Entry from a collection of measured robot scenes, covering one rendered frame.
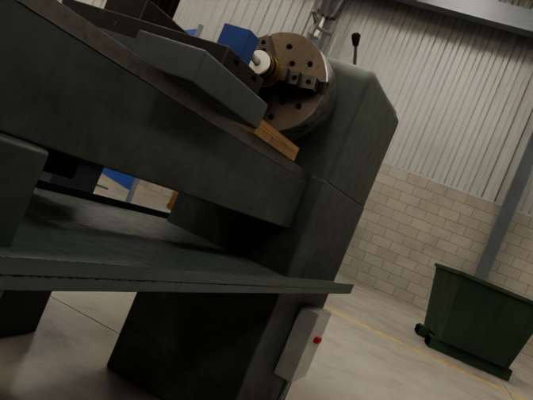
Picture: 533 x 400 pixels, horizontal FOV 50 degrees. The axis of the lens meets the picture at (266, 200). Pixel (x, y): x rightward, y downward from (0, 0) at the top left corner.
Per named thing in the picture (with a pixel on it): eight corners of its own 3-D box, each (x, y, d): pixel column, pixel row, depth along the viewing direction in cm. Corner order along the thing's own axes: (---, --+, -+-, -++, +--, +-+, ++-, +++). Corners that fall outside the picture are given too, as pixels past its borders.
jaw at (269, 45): (270, 78, 178) (261, 44, 181) (285, 72, 176) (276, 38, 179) (256, 65, 168) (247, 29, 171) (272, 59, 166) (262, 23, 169)
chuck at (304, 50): (224, 114, 189) (270, 29, 187) (303, 155, 176) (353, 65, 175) (212, 106, 180) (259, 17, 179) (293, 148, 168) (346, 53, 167)
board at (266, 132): (190, 122, 174) (195, 110, 174) (293, 161, 160) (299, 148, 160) (134, 90, 146) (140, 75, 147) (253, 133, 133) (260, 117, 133)
